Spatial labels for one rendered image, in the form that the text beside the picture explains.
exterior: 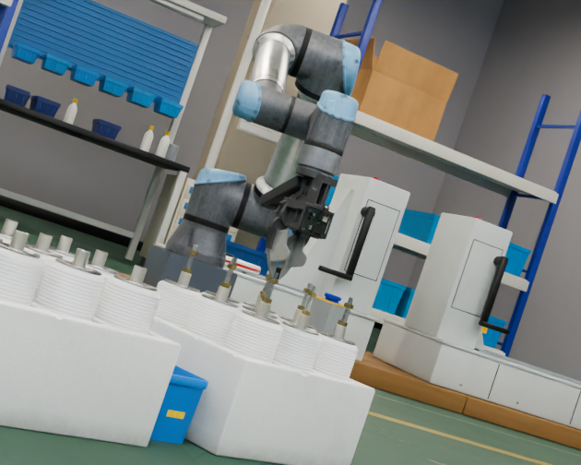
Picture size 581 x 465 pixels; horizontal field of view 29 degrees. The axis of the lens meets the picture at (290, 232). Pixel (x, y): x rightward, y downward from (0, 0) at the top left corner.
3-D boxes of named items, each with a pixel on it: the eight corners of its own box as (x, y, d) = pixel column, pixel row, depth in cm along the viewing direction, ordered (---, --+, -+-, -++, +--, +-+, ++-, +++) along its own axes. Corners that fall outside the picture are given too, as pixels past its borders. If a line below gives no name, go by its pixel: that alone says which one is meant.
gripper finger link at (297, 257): (290, 284, 204) (305, 236, 204) (273, 278, 209) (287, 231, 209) (303, 288, 206) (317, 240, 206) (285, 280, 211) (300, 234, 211)
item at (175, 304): (166, 371, 230) (194, 289, 230) (182, 382, 221) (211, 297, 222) (124, 360, 226) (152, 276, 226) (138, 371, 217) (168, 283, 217)
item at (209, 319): (169, 378, 220) (198, 292, 221) (214, 394, 220) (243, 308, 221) (163, 384, 211) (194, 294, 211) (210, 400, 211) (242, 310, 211)
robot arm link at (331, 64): (233, 212, 280) (308, 18, 254) (289, 232, 282) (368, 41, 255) (228, 235, 270) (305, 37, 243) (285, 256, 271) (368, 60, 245)
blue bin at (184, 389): (50, 385, 210) (70, 325, 210) (95, 393, 218) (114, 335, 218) (145, 440, 189) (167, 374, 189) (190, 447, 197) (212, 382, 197)
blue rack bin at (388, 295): (319, 288, 781) (328, 260, 782) (363, 304, 796) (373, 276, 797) (349, 300, 735) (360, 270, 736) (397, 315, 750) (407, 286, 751)
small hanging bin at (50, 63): (38, 67, 775) (42, 54, 776) (61, 77, 782) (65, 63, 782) (42, 66, 757) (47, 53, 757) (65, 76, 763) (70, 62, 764)
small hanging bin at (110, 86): (95, 89, 792) (100, 77, 792) (117, 98, 798) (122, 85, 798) (101, 89, 773) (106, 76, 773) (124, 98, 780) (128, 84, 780)
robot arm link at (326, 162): (296, 142, 208) (327, 155, 213) (288, 164, 208) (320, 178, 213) (319, 146, 202) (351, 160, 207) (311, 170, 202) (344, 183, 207)
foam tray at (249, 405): (89, 387, 223) (119, 302, 223) (223, 410, 251) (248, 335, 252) (215, 456, 196) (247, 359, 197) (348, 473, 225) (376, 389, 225)
